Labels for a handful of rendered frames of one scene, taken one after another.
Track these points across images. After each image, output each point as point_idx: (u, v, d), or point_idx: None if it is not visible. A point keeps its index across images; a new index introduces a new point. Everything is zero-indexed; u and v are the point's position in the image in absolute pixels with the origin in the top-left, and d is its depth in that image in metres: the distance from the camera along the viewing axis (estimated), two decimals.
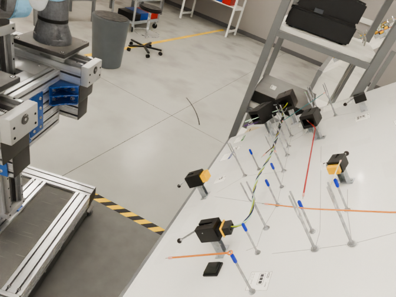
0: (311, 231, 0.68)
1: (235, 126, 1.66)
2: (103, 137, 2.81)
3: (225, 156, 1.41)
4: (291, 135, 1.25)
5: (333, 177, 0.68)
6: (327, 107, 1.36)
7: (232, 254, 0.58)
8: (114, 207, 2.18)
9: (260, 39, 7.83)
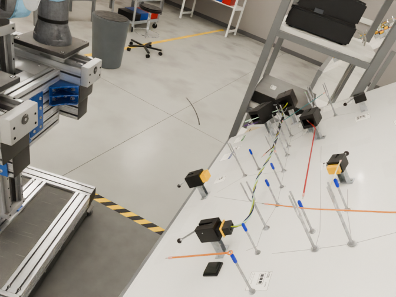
0: (311, 231, 0.68)
1: (235, 126, 1.66)
2: (103, 137, 2.81)
3: (225, 156, 1.41)
4: (291, 135, 1.25)
5: (333, 177, 0.68)
6: (327, 107, 1.36)
7: (232, 254, 0.58)
8: (114, 207, 2.18)
9: (260, 39, 7.83)
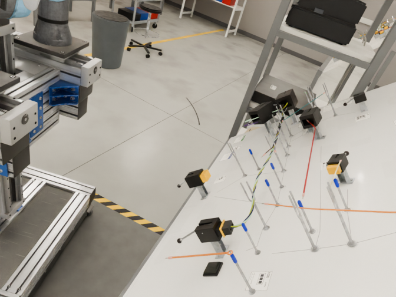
0: (311, 231, 0.68)
1: (235, 126, 1.66)
2: (103, 137, 2.81)
3: (225, 156, 1.41)
4: (291, 135, 1.25)
5: (333, 177, 0.68)
6: (327, 107, 1.36)
7: (232, 254, 0.58)
8: (114, 207, 2.18)
9: (260, 39, 7.83)
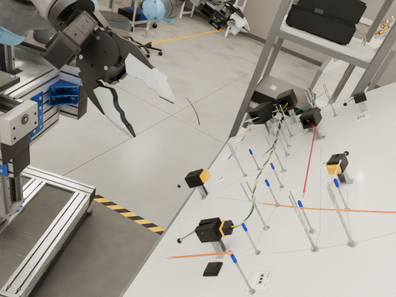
0: (311, 231, 0.68)
1: (235, 126, 1.66)
2: (103, 137, 2.81)
3: (225, 156, 1.41)
4: (291, 135, 1.25)
5: (333, 177, 0.68)
6: (327, 107, 1.36)
7: (232, 254, 0.58)
8: (114, 207, 2.18)
9: (260, 39, 7.83)
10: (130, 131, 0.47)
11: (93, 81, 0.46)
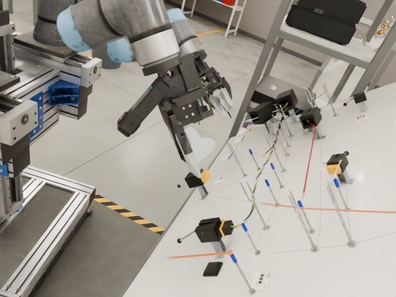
0: (311, 231, 0.68)
1: (235, 126, 1.66)
2: (103, 137, 2.81)
3: (225, 156, 1.41)
4: (291, 135, 1.25)
5: (333, 177, 0.68)
6: (327, 107, 1.36)
7: (232, 254, 0.58)
8: (114, 207, 2.18)
9: (260, 39, 7.83)
10: (184, 161, 0.63)
11: None
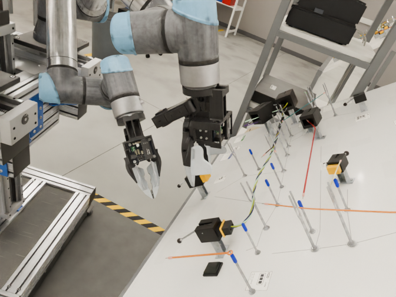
0: (311, 231, 0.68)
1: (235, 126, 1.66)
2: (103, 137, 2.81)
3: (225, 156, 1.41)
4: (291, 135, 1.25)
5: (333, 177, 0.68)
6: (327, 107, 1.36)
7: (232, 254, 0.58)
8: (114, 207, 2.18)
9: (260, 39, 7.83)
10: None
11: None
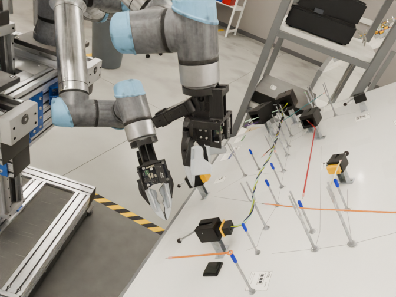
0: (311, 231, 0.68)
1: (235, 126, 1.66)
2: (103, 137, 2.81)
3: (225, 156, 1.41)
4: (291, 135, 1.25)
5: (333, 177, 0.68)
6: (327, 107, 1.36)
7: (232, 254, 0.58)
8: (114, 207, 2.18)
9: (260, 39, 7.83)
10: None
11: None
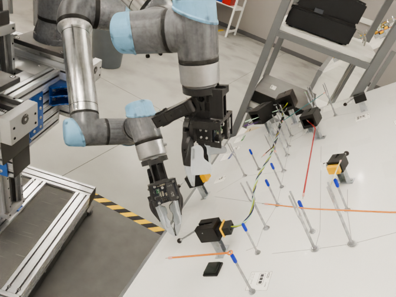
0: (311, 231, 0.68)
1: (235, 126, 1.66)
2: None
3: (225, 156, 1.41)
4: (291, 135, 1.25)
5: (333, 177, 0.68)
6: (327, 107, 1.36)
7: (232, 254, 0.58)
8: (114, 207, 2.18)
9: (260, 39, 7.83)
10: None
11: None
